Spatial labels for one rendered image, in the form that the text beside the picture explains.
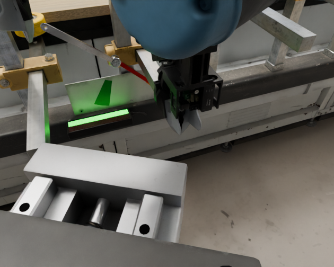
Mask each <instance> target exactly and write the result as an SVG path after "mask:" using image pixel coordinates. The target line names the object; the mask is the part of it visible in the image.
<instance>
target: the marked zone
mask: <svg viewBox="0 0 334 267"><path fill-rule="evenodd" d="M111 85H112V81H109V80H106V79H105V81H104V83H103V85H102V88H101V90H100V92H99V95H98V97H97V98H96V101H95V103H94V104H97V105H109V104H110V95H111Z"/></svg>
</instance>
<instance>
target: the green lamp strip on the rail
mask: <svg viewBox="0 0 334 267"><path fill-rule="evenodd" d="M127 113H128V110H127V109H125V110H120V111H116V112H111V113H107V114H102V115H97V116H94V117H90V118H85V119H81V120H76V121H71V122H68V126H69V127H71V126H76V125H79V124H84V123H88V122H92V121H97V120H102V119H106V118H111V117H115V116H118V115H123V114H127Z"/></svg>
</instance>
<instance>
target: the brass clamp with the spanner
mask: <svg viewBox="0 0 334 267"><path fill-rule="evenodd" d="M138 49H143V47H142V46H141V45H140V44H138V43H137V42H136V40H135V38H134V37H132V38H131V45H130V46H124V47H117V45H116V43H115V41H114V40H112V41H111V44H107V45H104V50H105V54H107V55H109V56H112V55H117V56H119V58H120V60H121V62H123V63H124V64H126V65H127V66H130V65H135V64H138V62H137V58H136V50H138Z"/></svg>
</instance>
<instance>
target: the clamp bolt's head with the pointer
mask: <svg viewBox="0 0 334 267"><path fill-rule="evenodd" d="M112 64H113V66H119V64H120V62H119V60H118V59H114V60H113V61H112ZM120 66H121V67H123V68H124V69H126V70H128V71H129V72H131V73H133V74H134V75H136V76H137V77H139V78H141V79H142V80H144V81H146V82H147V83H149V82H148V80H147V78H146V77H145V76H143V75H142V74H140V73H139V72H137V71H135V70H134V69H132V68H130V67H129V66H127V65H126V64H124V63H123V62H121V65H120Z"/></svg>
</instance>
